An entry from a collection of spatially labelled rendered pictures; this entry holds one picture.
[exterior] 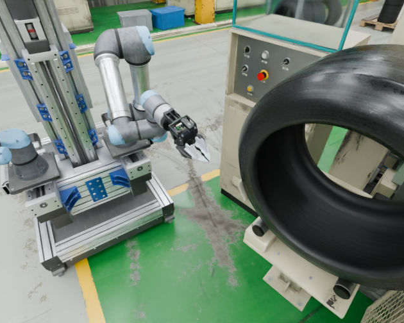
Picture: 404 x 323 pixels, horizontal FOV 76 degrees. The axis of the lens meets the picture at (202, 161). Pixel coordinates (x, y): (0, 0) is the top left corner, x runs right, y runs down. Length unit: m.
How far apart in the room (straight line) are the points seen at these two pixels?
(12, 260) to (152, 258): 0.93
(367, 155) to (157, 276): 1.37
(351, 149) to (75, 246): 1.54
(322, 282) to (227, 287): 0.89
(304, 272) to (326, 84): 0.64
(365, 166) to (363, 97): 0.53
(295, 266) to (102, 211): 1.33
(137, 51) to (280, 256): 0.96
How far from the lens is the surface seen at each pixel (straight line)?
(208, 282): 1.79
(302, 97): 0.57
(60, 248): 1.83
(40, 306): 1.98
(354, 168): 1.05
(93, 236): 1.81
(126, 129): 0.98
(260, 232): 0.90
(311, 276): 0.99
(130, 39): 1.17
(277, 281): 1.84
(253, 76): 1.50
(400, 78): 0.56
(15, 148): 1.44
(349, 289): 0.88
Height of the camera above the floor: 1.65
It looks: 43 degrees down
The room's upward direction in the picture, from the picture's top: straight up
